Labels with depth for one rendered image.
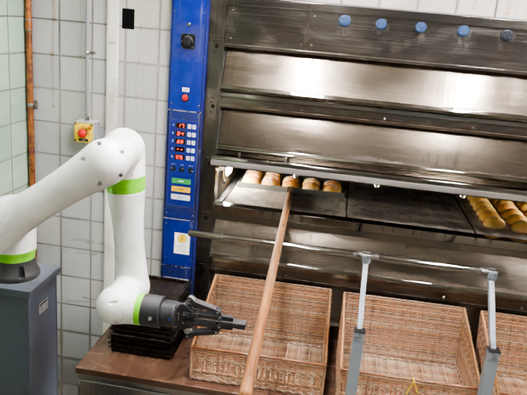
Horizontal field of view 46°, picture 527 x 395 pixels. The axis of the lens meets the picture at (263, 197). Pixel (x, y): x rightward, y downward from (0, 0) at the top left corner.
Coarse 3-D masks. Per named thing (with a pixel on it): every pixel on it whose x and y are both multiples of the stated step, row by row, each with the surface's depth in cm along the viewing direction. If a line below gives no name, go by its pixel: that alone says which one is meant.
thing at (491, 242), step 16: (224, 208) 284; (240, 208) 283; (256, 208) 283; (272, 208) 285; (320, 224) 279; (336, 224) 278; (352, 224) 277; (368, 224) 276; (384, 224) 277; (400, 224) 279; (432, 240) 273; (448, 240) 272; (464, 240) 271; (480, 240) 270; (496, 240) 269; (512, 240) 271
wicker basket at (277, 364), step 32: (224, 288) 288; (256, 288) 287; (288, 288) 286; (320, 288) 284; (288, 320) 286; (320, 320) 284; (192, 352) 249; (224, 352) 247; (320, 352) 280; (256, 384) 250; (288, 384) 247; (320, 384) 255
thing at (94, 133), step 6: (78, 120) 277; (84, 120) 279; (90, 120) 280; (78, 126) 276; (84, 126) 276; (96, 126) 278; (90, 132) 276; (96, 132) 279; (78, 138) 277; (84, 138) 277; (90, 138) 277; (96, 138) 279
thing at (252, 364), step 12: (288, 192) 303; (288, 204) 284; (276, 240) 239; (276, 252) 225; (276, 264) 215; (264, 288) 196; (264, 300) 187; (264, 312) 180; (264, 324) 174; (252, 348) 160; (252, 360) 154; (252, 372) 149; (252, 384) 145
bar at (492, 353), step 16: (224, 240) 248; (240, 240) 247; (256, 240) 246; (272, 240) 246; (352, 256) 241; (368, 256) 240; (384, 256) 240; (464, 272) 237; (480, 272) 236; (496, 272) 234; (352, 352) 228; (496, 352) 219; (352, 368) 229; (496, 368) 221; (352, 384) 231; (480, 384) 226
